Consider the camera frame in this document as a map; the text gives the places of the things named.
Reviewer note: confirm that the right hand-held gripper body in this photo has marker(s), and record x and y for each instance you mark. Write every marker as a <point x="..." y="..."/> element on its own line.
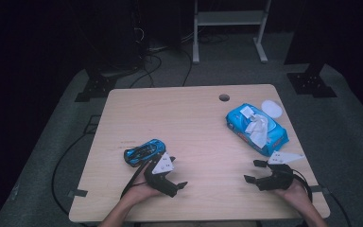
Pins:
<point x="280" y="179"/>

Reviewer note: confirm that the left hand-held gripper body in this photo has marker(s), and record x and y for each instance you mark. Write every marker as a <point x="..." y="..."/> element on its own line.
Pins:
<point x="163" y="165"/>

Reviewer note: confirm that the blue toy car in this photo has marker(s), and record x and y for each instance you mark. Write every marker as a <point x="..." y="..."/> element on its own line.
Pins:
<point x="145" y="149"/>

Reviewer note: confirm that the blue wet wipes pack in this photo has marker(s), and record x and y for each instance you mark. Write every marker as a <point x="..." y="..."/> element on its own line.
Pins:
<point x="275" y="138"/>

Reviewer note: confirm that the white wet wipe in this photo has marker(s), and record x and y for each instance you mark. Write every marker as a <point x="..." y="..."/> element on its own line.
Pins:
<point x="258" y="129"/>

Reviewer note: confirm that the person's right hand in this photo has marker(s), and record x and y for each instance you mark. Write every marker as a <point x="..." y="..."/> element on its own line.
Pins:
<point x="296" y="194"/>

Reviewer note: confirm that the person's left hand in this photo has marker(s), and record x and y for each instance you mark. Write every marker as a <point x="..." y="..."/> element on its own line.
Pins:
<point x="138" y="190"/>

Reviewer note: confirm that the grey tape strip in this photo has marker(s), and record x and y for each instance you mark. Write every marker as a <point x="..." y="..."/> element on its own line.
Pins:
<point x="77" y="193"/>
<point x="318" y="189"/>

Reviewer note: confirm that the white sticker flap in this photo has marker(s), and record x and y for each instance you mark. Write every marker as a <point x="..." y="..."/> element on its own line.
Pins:
<point x="246" y="111"/>

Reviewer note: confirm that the black stand base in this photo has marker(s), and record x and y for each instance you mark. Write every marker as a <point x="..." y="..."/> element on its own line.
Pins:
<point x="312" y="85"/>
<point x="96" y="90"/>

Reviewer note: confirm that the white metal stand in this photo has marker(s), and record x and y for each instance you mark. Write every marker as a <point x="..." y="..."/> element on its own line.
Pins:
<point x="230" y="18"/>

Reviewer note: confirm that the black metal frame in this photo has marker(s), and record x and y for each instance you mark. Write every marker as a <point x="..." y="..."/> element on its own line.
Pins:
<point x="89" y="125"/>

